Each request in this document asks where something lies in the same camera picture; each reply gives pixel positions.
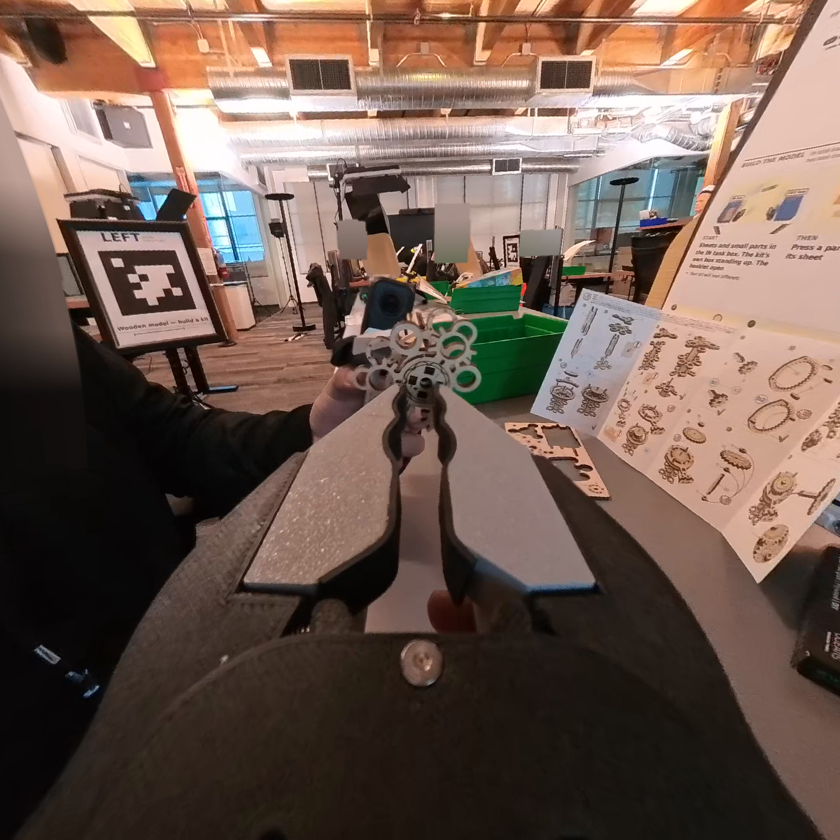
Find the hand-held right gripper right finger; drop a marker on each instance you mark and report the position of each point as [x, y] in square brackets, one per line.
[512, 518]

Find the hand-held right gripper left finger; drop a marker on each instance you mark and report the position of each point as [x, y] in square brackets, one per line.
[315, 518]

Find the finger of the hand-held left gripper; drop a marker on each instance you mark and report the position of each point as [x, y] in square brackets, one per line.
[362, 346]

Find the wooden gear model assembly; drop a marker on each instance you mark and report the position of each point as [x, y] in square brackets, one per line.
[412, 392]

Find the person's left forearm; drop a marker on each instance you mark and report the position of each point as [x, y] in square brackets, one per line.
[216, 433]

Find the laser-cut wooden parts sheet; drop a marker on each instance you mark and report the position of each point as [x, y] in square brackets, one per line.
[590, 482]

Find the black model kit box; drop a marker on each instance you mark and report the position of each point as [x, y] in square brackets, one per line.
[820, 623]

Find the person's left hand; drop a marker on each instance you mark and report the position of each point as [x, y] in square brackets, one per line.
[331, 403]

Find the colourful cardboard box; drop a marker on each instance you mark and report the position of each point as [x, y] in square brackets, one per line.
[492, 277]

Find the black floor lamp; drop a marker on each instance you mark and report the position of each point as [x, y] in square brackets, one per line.
[289, 262]
[620, 223]

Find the white cabinet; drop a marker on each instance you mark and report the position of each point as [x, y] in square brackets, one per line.
[239, 305]

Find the small white marker tag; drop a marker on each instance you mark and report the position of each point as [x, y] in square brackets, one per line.
[514, 249]

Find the large green plastic bin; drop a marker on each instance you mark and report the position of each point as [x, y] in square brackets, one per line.
[518, 367]

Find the black easel stand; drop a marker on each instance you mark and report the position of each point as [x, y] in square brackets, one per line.
[197, 371]

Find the folded paper instruction booklet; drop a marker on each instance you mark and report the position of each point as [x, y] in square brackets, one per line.
[689, 407]

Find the orange wooden column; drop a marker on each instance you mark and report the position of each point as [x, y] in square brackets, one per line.
[180, 177]

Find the framed black-white marker sign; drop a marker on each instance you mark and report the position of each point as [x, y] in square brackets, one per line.
[85, 289]

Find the white instruction board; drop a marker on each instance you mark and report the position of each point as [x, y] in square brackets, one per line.
[787, 164]

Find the black camera rig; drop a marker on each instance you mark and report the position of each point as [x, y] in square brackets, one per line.
[367, 190]

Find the silver ventilation duct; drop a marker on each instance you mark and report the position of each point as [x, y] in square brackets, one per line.
[394, 134]
[446, 84]

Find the black wall speaker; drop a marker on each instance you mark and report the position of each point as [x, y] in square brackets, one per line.
[124, 126]

